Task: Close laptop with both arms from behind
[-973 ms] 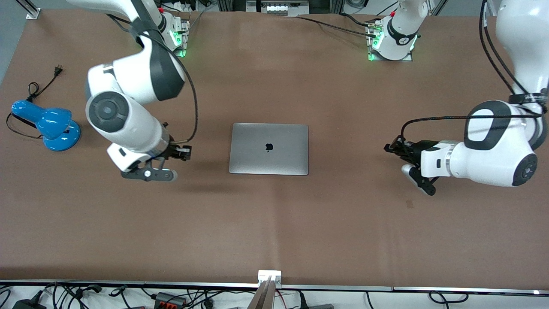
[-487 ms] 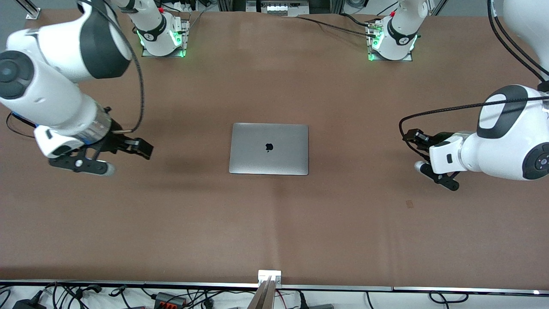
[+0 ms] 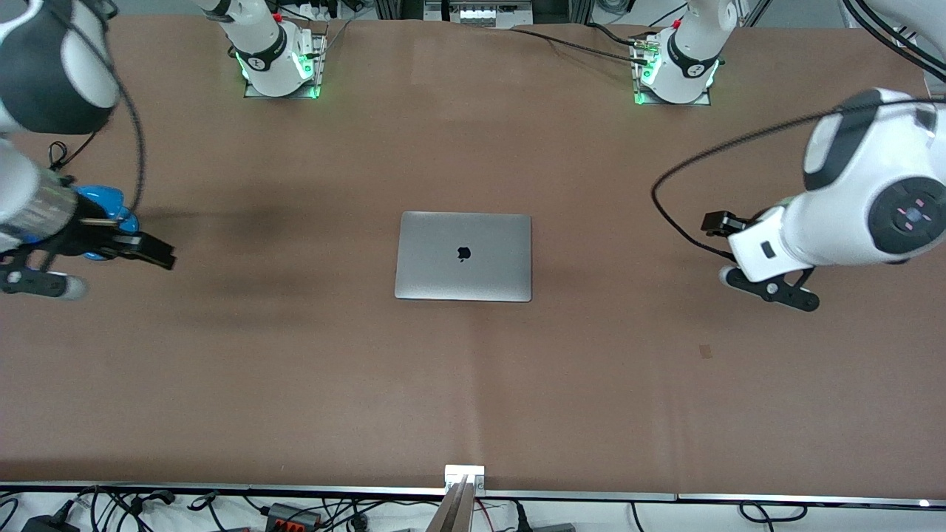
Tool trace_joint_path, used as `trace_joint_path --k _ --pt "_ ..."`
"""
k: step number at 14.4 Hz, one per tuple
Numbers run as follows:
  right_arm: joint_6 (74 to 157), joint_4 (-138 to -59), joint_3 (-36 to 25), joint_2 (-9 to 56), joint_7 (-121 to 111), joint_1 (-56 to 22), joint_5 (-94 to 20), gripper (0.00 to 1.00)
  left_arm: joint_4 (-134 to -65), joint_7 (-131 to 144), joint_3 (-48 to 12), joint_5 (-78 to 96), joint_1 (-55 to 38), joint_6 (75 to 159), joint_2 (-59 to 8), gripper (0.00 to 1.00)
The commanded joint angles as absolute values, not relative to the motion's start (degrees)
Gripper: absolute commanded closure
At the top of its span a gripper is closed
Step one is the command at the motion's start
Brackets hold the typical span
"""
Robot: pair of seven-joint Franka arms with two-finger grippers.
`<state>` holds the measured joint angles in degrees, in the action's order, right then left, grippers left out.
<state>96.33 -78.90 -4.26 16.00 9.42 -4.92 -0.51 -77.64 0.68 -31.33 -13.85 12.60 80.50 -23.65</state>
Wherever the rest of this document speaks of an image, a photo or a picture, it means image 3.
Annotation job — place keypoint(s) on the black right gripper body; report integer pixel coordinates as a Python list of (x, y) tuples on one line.
[(83, 236)]

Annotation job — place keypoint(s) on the silver grey laptop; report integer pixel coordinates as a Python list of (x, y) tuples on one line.
[(443, 258)]

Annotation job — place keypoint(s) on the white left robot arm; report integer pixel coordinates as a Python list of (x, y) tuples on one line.
[(850, 222)]

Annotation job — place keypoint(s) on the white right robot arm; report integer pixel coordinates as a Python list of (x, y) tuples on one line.
[(44, 74)]

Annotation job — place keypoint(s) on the blue plastic round object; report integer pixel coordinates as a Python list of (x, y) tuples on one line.
[(103, 199)]

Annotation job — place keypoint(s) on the metal table edge strip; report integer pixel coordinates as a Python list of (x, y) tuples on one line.
[(222, 488)]

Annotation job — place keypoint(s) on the black power adapter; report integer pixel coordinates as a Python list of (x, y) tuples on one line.
[(48, 524)]

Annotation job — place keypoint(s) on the white power strip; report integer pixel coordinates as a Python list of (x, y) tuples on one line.
[(318, 10)]

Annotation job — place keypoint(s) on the black box orange connectors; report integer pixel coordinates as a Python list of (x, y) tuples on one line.
[(292, 516)]

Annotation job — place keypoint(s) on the grey electronics unit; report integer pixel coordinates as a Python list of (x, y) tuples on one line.
[(477, 13)]

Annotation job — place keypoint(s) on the black plug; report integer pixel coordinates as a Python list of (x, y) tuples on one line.
[(522, 519)]

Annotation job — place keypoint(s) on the aluminium profile bar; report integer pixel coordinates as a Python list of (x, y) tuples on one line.
[(452, 513)]

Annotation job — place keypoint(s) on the white metal bracket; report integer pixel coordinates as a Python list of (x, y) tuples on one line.
[(454, 471)]

